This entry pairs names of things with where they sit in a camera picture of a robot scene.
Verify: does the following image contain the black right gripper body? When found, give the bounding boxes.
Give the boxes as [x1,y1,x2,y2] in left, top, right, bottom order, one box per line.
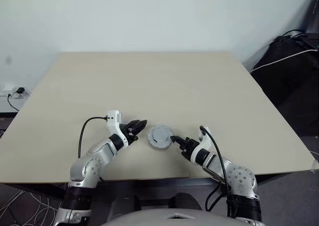
[179,137,200,160]

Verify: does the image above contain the white cable on bag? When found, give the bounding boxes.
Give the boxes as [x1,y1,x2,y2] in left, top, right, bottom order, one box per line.
[253,48,317,70]

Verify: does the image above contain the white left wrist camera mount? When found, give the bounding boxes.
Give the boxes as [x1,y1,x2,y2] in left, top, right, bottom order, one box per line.
[105,109,129,147]

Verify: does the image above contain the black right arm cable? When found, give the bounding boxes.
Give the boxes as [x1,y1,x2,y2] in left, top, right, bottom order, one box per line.
[199,125,237,218]

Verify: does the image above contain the grey robot torso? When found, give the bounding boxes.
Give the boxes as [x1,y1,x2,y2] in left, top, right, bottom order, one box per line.
[99,208,247,226]

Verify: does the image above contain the black adapter cable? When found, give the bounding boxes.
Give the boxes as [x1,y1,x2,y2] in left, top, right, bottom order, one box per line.
[6,93,20,112]

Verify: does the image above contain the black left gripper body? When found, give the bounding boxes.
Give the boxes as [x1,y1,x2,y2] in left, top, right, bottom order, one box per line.
[118,122,139,147]

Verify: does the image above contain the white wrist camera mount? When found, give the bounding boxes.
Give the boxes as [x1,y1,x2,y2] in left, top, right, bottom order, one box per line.
[105,109,129,147]
[189,126,214,163]

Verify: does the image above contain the black bag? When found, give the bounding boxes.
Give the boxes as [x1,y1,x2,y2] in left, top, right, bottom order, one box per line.
[249,35,319,137]

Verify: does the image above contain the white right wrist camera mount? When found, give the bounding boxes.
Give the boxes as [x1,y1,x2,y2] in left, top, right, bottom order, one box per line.
[189,126,214,163]

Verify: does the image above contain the black cable behind bag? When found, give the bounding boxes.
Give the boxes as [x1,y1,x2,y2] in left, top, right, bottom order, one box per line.
[282,29,307,38]

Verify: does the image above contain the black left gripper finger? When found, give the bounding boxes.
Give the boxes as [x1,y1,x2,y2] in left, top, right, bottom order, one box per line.
[131,122,148,136]
[126,119,149,128]

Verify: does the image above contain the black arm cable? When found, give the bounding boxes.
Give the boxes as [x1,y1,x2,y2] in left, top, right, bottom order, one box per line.
[199,125,237,218]
[77,115,109,159]

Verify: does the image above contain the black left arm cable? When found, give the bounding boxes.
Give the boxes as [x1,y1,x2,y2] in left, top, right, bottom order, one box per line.
[77,115,109,159]

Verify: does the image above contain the white floor cable tangle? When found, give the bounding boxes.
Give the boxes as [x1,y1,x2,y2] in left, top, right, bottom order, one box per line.
[0,190,63,226]

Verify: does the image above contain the round grey housing lid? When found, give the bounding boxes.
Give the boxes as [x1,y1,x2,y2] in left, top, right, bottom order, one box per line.
[147,125,173,147]

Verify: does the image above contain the black ribbed device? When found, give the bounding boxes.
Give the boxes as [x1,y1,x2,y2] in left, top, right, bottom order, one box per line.
[305,0,319,49]

